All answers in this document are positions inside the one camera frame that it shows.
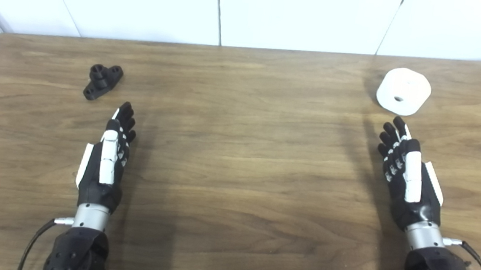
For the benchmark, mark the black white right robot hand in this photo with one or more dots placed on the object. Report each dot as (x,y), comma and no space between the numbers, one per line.
(413,180)

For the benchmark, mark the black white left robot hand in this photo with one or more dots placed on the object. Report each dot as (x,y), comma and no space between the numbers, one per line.
(107,162)

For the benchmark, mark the black flanged holder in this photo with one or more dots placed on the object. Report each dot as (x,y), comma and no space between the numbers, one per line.
(101,80)

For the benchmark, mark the round white piece with holes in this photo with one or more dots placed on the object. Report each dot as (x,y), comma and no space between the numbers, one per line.
(406,86)

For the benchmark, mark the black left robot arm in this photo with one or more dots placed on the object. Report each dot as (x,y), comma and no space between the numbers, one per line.
(80,251)

